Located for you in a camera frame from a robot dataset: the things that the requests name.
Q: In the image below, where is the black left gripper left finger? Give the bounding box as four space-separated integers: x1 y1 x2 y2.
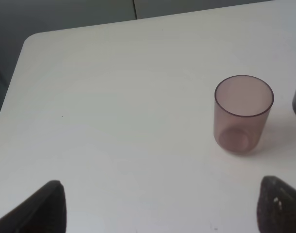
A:
0 180 66 233

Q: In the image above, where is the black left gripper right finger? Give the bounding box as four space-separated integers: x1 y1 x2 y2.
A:
256 176 296 233

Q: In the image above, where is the pink translucent plastic cup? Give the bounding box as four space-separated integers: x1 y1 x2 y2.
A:
214 75 274 154

